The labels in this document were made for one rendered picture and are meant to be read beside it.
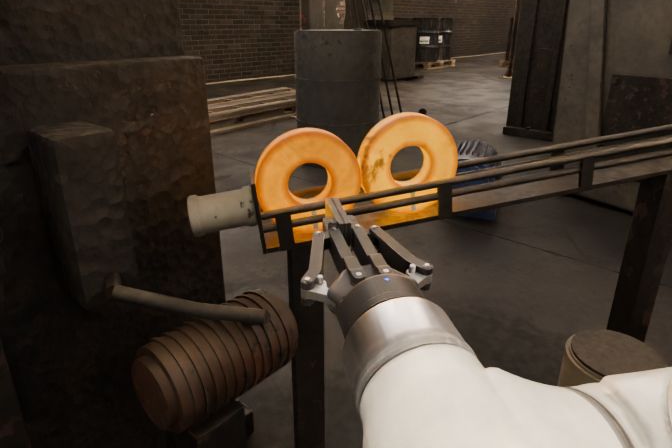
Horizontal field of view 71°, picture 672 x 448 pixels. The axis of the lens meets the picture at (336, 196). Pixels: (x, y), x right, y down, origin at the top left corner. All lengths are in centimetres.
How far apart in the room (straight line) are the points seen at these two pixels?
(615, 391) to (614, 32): 249
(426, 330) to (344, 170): 40
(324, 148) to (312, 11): 423
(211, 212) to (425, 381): 45
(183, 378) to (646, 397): 50
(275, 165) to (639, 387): 49
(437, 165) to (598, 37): 210
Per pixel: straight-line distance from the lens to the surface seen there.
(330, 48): 304
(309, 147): 67
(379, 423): 30
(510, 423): 29
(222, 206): 68
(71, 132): 66
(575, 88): 286
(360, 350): 35
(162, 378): 67
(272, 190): 68
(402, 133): 70
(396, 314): 35
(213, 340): 69
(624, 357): 75
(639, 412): 35
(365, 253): 47
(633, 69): 273
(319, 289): 43
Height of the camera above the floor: 93
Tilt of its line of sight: 20 degrees down
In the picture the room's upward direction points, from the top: straight up
